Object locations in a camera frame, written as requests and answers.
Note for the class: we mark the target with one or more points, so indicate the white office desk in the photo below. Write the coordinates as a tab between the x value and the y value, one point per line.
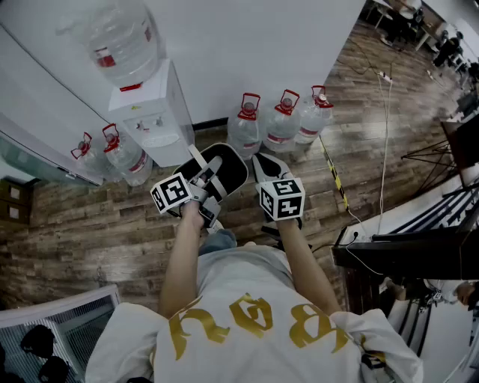
426	31

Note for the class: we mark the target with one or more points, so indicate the black tripod stand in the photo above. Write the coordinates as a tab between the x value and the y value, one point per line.
448	149

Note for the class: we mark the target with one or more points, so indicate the dark brown board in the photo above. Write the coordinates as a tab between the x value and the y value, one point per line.
464	149

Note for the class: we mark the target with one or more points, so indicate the brown cardboard box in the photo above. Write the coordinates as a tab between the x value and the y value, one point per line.
15	191
13	213

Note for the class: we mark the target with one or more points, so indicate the black and white VR headset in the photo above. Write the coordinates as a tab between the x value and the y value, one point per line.
234	168

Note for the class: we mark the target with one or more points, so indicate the person's right forearm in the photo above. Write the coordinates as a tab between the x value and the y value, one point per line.
305	269

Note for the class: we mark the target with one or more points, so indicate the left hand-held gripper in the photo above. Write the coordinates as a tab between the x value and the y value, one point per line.
174	192

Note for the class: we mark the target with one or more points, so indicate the person's white printed shirt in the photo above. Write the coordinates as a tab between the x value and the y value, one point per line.
254	299

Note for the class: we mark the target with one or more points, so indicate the white water dispenser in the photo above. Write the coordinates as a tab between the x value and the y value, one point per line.
157	123

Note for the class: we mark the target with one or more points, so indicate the yellow black striped floor strip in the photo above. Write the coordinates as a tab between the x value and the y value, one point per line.
334	174

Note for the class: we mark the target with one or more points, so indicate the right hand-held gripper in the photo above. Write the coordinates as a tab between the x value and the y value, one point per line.
282	198

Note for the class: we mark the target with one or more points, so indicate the person's left forearm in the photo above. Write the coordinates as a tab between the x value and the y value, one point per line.
181	262

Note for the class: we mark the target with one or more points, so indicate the person's blue jeans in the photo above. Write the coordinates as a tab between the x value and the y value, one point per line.
219	243

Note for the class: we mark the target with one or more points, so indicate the white power strip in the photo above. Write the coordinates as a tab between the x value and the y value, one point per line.
385	76

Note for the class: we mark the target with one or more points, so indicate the black metal rack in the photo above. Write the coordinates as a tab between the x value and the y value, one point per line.
404	258

